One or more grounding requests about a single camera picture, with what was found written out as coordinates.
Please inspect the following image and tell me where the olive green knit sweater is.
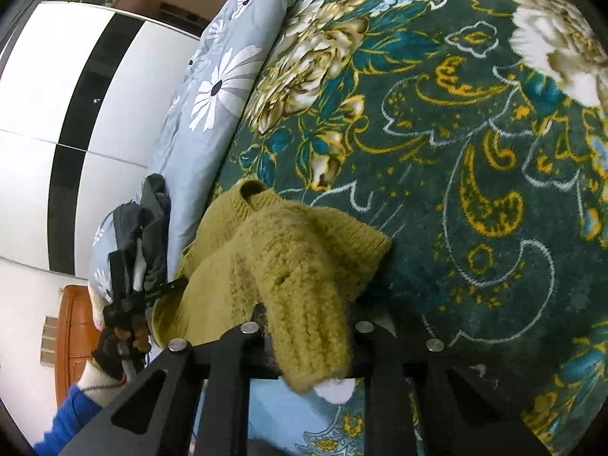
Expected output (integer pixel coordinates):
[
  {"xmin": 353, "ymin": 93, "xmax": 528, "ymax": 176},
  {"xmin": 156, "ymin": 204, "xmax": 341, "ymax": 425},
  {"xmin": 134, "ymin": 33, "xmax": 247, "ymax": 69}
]
[{"xmin": 152, "ymin": 180, "xmax": 392, "ymax": 392}]

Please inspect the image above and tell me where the blue sleeved left forearm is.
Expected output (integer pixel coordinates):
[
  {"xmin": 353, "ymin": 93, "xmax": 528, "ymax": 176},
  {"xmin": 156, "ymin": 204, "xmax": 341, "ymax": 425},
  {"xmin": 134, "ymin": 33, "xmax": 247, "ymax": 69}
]
[{"xmin": 33, "ymin": 360, "xmax": 124, "ymax": 456}]

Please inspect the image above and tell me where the left hand on gripper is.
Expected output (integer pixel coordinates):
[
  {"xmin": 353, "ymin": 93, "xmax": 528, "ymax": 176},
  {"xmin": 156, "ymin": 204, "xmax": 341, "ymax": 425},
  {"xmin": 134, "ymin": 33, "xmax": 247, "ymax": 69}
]
[{"xmin": 92, "ymin": 324, "xmax": 152, "ymax": 381}]

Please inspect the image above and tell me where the orange wooden headboard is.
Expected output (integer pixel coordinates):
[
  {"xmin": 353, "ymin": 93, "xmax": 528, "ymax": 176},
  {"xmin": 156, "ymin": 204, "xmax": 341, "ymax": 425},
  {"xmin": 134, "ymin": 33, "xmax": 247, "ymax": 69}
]
[{"xmin": 55, "ymin": 284, "xmax": 100, "ymax": 407}]

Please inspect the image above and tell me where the dark grey jacket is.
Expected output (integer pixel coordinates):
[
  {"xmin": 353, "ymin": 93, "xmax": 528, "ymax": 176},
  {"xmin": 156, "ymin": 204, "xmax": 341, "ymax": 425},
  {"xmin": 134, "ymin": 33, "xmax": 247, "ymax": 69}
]
[{"xmin": 112, "ymin": 173, "xmax": 171, "ymax": 293}]

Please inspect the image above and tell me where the white black sliding wardrobe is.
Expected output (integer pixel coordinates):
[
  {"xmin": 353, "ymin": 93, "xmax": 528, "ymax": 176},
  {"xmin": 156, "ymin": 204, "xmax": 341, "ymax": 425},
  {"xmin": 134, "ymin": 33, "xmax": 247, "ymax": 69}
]
[{"xmin": 1, "ymin": 1, "xmax": 198, "ymax": 278}]

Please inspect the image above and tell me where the light blue floral duvet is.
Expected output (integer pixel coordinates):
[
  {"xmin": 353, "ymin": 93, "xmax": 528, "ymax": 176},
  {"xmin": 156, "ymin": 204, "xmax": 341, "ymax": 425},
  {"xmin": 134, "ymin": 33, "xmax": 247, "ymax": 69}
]
[{"xmin": 87, "ymin": 0, "xmax": 329, "ymax": 305}]

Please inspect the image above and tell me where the teal floral bed sheet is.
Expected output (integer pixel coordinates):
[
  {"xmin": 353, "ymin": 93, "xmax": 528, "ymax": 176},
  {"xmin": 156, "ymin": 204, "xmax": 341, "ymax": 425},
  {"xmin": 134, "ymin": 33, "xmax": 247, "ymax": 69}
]
[{"xmin": 214, "ymin": 0, "xmax": 607, "ymax": 455}]

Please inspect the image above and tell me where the wall switch panel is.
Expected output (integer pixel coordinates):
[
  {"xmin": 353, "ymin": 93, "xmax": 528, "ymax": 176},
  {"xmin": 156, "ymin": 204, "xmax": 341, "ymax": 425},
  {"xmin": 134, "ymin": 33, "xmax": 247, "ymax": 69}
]
[{"xmin": 39, "ymin": 316, "xmax": 59, "ymax": 367}]

